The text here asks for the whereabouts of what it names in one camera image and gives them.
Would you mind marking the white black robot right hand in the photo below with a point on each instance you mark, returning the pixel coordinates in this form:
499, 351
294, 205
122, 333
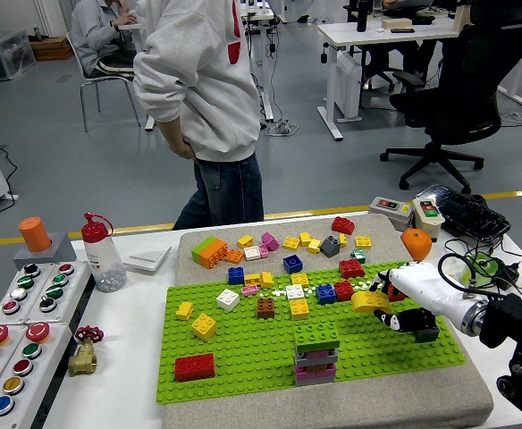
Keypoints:
426, 290

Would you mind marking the person's right hand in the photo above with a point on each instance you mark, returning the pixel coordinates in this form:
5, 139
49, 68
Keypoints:
184, 147

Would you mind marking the yellow curved toy brick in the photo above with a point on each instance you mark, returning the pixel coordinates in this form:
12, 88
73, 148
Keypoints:
368, 301

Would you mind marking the multicolour toy brick stack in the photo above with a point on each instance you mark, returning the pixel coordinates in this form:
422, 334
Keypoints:
317, 357

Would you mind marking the person's right forearm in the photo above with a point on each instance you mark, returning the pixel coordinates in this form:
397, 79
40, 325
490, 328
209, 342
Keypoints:
169, 127

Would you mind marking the green white toy brick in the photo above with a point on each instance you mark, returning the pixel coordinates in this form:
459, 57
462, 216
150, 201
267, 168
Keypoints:
358, 255

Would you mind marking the small yellow toy brick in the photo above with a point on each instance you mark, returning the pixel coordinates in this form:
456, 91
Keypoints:
342, 240
184, 310

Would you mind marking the large lime toy brick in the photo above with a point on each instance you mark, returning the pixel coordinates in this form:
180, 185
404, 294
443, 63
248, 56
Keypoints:
203, 247

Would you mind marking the red sloped toy brick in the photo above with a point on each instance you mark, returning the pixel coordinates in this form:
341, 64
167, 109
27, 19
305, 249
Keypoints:
343, 225

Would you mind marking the grey sloped toy brick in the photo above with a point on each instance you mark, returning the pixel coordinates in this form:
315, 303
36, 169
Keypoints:
330, 246

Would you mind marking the large orange toy brick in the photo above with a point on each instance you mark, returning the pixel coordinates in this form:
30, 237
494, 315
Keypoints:
215, 255

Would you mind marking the small orange toy brick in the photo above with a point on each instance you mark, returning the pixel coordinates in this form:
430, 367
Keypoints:
234, 256

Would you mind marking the white square toy brick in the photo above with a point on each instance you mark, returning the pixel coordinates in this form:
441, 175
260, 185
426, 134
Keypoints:
227, 300
252, 253
295, 291

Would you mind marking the yellow square toy brick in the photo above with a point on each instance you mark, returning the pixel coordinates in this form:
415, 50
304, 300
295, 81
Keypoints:
204, 327
299, 309

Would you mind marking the small pink toy brick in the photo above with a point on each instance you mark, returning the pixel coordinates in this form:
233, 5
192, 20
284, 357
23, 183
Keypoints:
249, 291
264, 251

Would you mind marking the blue toy brick with hole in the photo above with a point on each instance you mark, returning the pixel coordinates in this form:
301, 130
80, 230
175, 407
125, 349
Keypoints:
293, 263

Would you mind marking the brown toy brick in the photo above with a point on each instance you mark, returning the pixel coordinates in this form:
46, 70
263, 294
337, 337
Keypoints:
266, 308

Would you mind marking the green toy baseplate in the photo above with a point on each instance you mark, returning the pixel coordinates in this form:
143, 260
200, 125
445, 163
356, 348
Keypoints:
180, 339

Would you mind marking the large red toy brick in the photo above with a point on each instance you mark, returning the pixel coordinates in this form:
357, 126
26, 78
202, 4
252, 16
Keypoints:
194, 367

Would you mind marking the orange fruit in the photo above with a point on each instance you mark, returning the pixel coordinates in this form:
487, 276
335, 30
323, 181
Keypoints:
416, 245

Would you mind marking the green translucent cup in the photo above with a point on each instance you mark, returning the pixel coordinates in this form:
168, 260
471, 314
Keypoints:
482, 267

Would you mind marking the black power adapter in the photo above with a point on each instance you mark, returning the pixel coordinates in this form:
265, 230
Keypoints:
509, 272

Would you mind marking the black keyboard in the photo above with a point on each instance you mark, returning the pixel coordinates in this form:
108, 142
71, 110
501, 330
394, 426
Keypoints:
466, 214

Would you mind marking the grey metal chair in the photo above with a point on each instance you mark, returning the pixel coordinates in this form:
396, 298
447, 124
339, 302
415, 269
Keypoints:
95, 81

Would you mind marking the clear squeeze bottle red cap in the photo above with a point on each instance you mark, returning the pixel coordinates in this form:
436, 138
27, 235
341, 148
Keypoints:
102, 259

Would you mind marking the seated person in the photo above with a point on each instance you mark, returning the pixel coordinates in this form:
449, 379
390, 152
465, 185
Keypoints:
91, 36
417, 56

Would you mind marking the grey-brown foam mat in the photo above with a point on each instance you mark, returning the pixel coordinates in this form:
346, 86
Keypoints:
332, 409

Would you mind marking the grey block holder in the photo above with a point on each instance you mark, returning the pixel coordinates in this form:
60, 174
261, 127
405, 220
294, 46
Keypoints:
60, 252

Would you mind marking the wooden crate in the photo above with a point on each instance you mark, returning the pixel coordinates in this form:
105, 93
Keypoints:
51, 49

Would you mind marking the orange cylinder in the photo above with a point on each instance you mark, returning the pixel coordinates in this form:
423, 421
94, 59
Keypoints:
35, 234

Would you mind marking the white computer tower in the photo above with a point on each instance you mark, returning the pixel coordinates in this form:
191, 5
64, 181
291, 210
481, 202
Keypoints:
348, 85

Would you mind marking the grey four-button control box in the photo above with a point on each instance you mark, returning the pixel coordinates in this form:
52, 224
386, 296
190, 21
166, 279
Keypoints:
57, 286
19, 293

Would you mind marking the clear plastic storage box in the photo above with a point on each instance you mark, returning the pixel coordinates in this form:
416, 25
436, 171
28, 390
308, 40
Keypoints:
2, 56

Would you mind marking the black office chair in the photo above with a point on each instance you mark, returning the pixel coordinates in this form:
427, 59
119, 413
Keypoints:
466, 89

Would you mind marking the black bottle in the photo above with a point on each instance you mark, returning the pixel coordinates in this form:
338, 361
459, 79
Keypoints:
364, 15

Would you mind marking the brass valve red handwheel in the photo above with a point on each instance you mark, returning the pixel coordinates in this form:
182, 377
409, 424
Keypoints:
82, 357

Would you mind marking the wooden box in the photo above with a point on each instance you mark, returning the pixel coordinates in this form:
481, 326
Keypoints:
396, 23

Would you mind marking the black phone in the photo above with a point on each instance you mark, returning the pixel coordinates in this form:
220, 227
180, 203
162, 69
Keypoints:
402, 30

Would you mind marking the cream switch box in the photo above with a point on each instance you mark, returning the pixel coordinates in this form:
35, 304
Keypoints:
427, 214

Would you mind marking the grey switch box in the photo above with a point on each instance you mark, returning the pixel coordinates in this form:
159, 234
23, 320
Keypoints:
390, 210

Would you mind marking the white wall switch plate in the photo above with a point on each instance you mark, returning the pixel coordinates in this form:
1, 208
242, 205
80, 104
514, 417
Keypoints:
147, 259

